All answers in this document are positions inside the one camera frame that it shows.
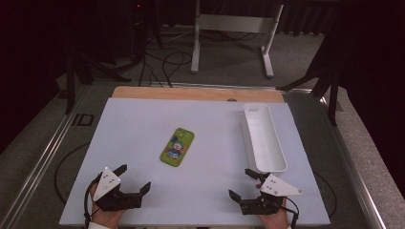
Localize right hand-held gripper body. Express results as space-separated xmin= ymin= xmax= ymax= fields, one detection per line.
xmin=240 ymin=173 xmax=304 ymax=216

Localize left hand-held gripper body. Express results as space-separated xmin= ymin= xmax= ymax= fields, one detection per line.
xmin=92 ymin=166 xmax=143 ymax=212

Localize white oblong plastic bin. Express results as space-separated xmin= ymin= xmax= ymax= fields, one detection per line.
xmin=241 ymin=103 xmax=288 ymax=175

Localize person's left hand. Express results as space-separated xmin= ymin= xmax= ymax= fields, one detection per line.
xmin=89 ymin=183 xmax=125 ymax=229

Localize person's right hand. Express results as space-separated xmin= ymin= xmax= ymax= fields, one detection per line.
xmin=256 ymin=198 xmax=289 ymax=229

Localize black stand legs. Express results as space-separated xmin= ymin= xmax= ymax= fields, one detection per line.
xmin=276 ymin=31 xmax=340 ymax=127
xmin=64 ymin=47 xmax=132 ymax=115

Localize dark computer tower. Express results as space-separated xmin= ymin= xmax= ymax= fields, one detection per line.
xmin=127 ymin=0 xmax=151 ymax=62

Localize dark curtain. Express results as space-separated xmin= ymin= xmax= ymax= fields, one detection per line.
xmin=335 ymin=0 xmax=405 ymax=198

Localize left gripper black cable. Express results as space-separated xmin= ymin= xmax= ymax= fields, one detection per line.
xmin=82 ymin=176 xmax=103 ymax=229

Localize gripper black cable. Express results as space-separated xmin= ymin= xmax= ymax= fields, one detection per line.
xmin=82 ymin=176 xmax=103 ymax=229
xmin=280 ymin=204 xmax=301 ymax=229

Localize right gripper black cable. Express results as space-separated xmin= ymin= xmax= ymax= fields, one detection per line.
xmin=280 ymin=204 xmax=301 ymax=229

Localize black floor cable loop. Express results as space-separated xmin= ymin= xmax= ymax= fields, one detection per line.
xmin=53 ymin=141 xmax=92 ymax=205
xmin=312 ymin=170 xmax=338 ymax=219

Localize aluminium floor rail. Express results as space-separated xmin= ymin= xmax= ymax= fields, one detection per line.
xmin=139 ymin=81 xmax=313 ymax=94
xmin=318 ymin=94 xmax=387 ymax=229
xmin=0 ymin=85 xmax=88 ymax=229

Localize tangled black floor cables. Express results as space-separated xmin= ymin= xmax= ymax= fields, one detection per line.
xmin=138 ymin=50 xmax=194 ymax=89

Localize white metal stand frame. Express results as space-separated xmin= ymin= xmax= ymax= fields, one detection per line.
xmin=190 ymin=0 xmax=285 ymax=79

